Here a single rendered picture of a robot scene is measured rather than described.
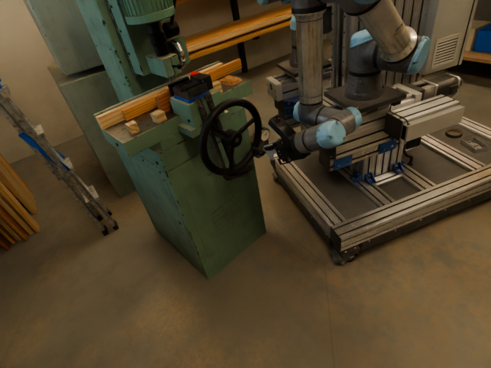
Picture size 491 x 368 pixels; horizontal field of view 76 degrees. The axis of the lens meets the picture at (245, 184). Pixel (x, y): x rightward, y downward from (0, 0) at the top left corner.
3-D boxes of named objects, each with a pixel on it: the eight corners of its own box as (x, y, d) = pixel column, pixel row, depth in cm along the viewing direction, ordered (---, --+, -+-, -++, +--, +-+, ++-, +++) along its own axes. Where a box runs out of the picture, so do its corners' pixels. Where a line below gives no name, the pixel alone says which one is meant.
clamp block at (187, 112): (194, 129, 111) (188, 106, 105) (174, 120, 120) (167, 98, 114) (226, 112, 118) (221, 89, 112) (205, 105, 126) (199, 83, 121)
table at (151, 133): (141, 167, 102) (134, 152, 98) (105, 141, 122) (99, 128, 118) (269, 96, 130) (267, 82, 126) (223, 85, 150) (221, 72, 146)
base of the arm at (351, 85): (367, 82, 131) (369, 58, 125) (392, 93, 119) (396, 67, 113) (335, 91, 128) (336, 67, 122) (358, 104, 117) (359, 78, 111)
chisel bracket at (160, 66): (169, 82, 120) (161, 60, 115) (151, 77, 129) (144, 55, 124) (185, 75, 124) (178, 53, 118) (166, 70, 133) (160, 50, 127)
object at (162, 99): (163, 114, 119) (157, 97, 115) (161, 112, 120) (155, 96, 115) (213, 90, 130) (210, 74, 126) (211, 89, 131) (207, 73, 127)
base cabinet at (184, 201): (207, 281, 164) (165, 174, 120) (155, 230, 201) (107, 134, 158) (267, 231, 185) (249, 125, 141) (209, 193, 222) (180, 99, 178)
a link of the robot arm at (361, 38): (359, 60, 124) (362, 23, 116) (392, 65, 116) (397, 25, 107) (341, 71, 119) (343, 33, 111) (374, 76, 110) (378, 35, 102)
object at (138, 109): (127, 120, 119) (123, 111, 116) (125, 120, 120) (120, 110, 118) (242, 67, 146) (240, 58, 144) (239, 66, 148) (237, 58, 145)
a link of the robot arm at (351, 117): (335, 100, 103) (313, 112, 98) (365, 108, 95) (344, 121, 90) (334, 122, 107) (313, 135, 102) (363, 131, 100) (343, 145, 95)
